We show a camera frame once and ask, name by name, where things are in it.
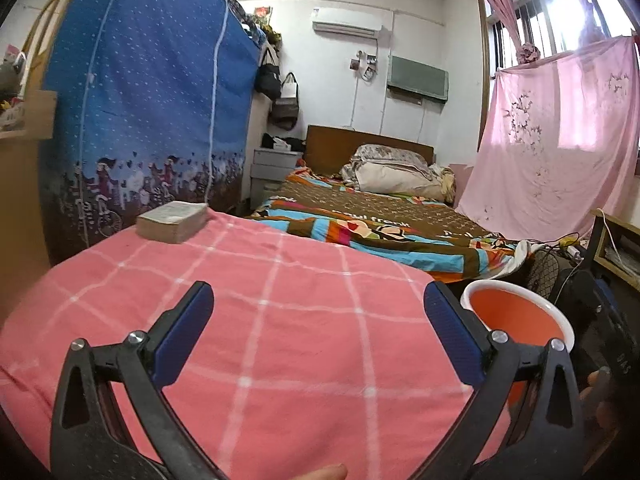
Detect wooden bed headboard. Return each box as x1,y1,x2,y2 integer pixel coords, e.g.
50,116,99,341
305,125,435,177

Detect colourful patterned bedspread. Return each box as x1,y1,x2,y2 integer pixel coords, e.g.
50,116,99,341
250,169,547,284

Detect grey bedside drawer unit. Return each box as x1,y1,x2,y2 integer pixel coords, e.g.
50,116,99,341
249,148,304,209

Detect wooden door frame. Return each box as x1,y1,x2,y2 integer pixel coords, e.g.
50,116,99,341
19,0,77,97

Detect pink checked blanket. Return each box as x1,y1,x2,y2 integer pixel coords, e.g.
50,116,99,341
0,209,517,480

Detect orange bucket with white rim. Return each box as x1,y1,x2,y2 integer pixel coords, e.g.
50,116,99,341
460,280,576,413

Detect black and white handbag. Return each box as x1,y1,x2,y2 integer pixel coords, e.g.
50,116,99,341
271,72,301,131

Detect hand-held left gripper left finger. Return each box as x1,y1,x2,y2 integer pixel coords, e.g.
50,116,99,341
50,281,226,480

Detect person's left hand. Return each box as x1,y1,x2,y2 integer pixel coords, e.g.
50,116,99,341
260,462,349,480

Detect person's right hand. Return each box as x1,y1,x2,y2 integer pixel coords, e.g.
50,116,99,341
579,367,627,443

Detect power strip with cables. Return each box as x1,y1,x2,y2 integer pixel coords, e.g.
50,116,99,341
557,235,592,257

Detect pink hanging sheet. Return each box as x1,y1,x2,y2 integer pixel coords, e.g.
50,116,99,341
456,35,640,244

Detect grey plush toy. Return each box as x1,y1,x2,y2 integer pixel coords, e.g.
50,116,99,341
0,57,27,107

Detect wooden cabinet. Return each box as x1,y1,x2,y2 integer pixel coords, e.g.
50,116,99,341
0,129,52,323

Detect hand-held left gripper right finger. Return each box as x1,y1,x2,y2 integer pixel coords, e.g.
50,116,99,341
415,280,584,480

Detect pink window curtain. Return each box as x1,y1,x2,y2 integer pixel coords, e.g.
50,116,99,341
466,0,543,64

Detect folded quilt and pillows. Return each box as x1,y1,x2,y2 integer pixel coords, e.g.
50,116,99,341
342,144,457,204

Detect wall socket with chargers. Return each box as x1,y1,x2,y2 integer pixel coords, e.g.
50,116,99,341
349,49,379,82

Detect black floor fan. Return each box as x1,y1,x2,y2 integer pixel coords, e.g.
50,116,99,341
526,248,564,307

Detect white air conditioner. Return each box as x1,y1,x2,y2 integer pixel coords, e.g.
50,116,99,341
312,7,384,39

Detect wooden desk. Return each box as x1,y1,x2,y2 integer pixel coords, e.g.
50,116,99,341
590,208,640,282

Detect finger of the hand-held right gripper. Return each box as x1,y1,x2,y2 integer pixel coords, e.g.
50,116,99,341
596,279,628,333
567,270,612,361

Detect clutter on wardrobe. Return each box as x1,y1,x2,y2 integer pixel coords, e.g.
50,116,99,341
242,6,284,49

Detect green cloth cover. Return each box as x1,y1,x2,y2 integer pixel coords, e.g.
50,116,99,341
386,55,450,106

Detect thick brown book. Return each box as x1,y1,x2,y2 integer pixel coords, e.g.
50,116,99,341
136,201,209,245

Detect blue dotted fabric wardrobe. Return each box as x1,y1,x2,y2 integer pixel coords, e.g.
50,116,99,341
37,0,267,262

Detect tissue box with dark cloth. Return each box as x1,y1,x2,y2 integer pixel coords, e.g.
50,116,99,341
261,133,306,152

